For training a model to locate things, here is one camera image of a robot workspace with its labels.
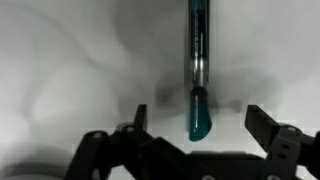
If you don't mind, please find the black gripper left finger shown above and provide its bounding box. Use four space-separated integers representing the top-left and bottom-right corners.
121 103 158 148

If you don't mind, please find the teal capped marker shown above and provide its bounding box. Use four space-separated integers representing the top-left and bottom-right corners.
187 0 213 142

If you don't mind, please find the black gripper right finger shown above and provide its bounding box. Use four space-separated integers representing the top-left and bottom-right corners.
244 104 320 180

